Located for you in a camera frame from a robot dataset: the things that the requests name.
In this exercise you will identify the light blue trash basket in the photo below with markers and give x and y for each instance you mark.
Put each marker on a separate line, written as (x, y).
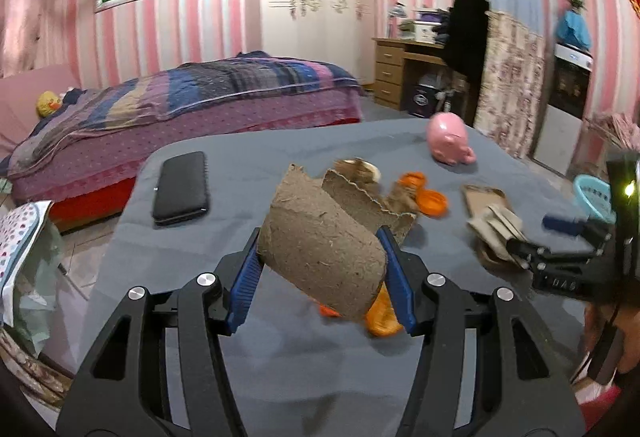
(593, 196)

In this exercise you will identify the pink piggy bank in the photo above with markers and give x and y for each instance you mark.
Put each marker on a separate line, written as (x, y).
(447, 138)

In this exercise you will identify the orange peel ball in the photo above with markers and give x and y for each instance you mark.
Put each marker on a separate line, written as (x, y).
(413, 180)

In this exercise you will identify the crumpled brown paper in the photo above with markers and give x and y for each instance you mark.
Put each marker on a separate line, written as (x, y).
(401, 199)

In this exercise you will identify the bed with purple quilt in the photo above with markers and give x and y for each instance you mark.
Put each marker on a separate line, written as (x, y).
(85, 156)

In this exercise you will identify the black phone case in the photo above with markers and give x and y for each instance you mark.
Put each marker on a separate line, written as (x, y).
(181, 191)

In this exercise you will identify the pink cloth on rack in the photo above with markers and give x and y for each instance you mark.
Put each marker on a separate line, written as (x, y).
(619, 129)

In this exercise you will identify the orange peel piece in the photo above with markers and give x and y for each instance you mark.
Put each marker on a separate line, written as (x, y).
(431, 203)

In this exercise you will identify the wooden desk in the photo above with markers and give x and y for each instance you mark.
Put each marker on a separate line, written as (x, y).
(412, 77)

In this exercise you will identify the black hanging coat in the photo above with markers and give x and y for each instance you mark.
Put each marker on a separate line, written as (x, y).
(465, 48)

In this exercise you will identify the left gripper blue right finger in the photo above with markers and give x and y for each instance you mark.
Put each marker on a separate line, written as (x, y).
(396, 280)

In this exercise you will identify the orange plastic wrapper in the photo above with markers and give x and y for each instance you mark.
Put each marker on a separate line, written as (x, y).
(375, 314)

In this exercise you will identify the blue cloth covered item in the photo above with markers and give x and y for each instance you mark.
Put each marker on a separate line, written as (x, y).
(572, 28)

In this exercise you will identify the white paper cup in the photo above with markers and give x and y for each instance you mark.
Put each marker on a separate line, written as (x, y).
(357, 170)

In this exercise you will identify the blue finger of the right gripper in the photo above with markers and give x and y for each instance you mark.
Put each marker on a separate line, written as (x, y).
(526, 254)
(566, 226)

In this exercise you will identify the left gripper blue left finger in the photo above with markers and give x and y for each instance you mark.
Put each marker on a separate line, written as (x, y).
(246, 270)

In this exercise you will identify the torn brown cardboard piece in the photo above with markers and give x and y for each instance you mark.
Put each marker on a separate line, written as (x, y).
(368, 211)

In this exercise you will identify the yellow plush toy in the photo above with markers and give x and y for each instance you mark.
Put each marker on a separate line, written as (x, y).
(48, 103)

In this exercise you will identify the floral curtain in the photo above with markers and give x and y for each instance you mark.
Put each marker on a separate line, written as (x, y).
(511, 86)

